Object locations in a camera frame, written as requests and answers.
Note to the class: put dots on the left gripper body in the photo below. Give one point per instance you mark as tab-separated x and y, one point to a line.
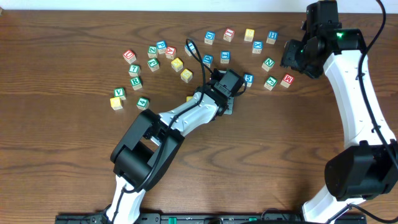
229	107

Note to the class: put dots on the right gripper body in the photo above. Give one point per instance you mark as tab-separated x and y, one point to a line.
290	55

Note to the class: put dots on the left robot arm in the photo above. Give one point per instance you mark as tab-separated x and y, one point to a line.
143	155

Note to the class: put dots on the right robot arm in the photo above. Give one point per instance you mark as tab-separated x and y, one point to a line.
367	166

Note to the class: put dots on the red M block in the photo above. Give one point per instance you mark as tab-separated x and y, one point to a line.
287	80

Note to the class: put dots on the blue 5 block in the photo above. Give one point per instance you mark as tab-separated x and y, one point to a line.
248	79

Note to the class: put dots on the green N block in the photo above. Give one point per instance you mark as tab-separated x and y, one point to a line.
268	64

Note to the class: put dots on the blue H block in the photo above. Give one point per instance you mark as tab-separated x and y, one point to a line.
272	37

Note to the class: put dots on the green J block right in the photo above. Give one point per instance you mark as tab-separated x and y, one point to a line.
270	83

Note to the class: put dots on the green j block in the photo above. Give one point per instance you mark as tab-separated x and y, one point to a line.
153	64
270	83

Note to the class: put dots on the blue I block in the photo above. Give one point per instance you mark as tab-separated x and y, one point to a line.
225	57

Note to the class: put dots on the blue D block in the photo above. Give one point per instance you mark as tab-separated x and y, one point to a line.
207	60

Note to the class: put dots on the yellow S block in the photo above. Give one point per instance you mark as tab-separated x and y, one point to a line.
186	75

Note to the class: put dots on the yellow block top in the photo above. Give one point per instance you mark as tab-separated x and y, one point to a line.
249	35

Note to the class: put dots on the yellow K block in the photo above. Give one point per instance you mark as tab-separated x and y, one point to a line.
177	64

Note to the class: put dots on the red I block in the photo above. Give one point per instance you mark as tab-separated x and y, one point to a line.
228	35

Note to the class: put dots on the blue L block left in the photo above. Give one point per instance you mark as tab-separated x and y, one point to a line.
190	49

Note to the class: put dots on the red A block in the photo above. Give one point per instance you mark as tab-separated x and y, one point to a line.
170	53

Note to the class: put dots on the green 4 block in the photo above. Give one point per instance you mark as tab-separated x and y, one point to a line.
143	103

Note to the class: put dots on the green J block left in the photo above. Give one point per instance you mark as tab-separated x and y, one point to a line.
153	64

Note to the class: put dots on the blue P block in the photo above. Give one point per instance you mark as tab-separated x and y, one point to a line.
161	47

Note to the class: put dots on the green Z block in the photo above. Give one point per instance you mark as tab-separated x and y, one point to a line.
152	52

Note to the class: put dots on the green R block left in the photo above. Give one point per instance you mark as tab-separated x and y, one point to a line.
136	83

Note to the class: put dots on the green 7 block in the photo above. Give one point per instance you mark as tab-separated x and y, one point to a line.
134	70

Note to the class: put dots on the green V block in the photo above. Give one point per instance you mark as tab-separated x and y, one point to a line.
120	93

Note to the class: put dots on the red U block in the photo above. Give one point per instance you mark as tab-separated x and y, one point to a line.
129	56

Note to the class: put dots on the yellow block lower left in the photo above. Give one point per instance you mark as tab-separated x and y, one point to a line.
116	103

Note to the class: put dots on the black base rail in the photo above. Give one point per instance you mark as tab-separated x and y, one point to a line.
155	218

